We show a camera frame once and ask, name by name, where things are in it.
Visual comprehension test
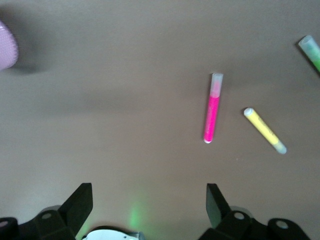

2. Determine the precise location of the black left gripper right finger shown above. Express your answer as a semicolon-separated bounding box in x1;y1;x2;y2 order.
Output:
199;183;311;240

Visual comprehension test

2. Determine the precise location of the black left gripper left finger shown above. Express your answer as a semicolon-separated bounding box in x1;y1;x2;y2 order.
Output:
0;182;94;240

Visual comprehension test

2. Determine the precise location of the pink marker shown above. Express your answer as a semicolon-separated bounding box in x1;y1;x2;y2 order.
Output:
203;72;224;145

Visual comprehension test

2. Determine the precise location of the yellow marker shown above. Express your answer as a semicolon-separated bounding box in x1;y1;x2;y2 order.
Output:
243;107;288;155

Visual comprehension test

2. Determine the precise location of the pink mesh cup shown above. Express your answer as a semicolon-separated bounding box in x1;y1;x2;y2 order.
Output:
0;19;20;71

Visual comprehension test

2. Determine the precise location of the green marker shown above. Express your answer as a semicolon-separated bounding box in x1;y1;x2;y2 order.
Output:
297;34;320;76

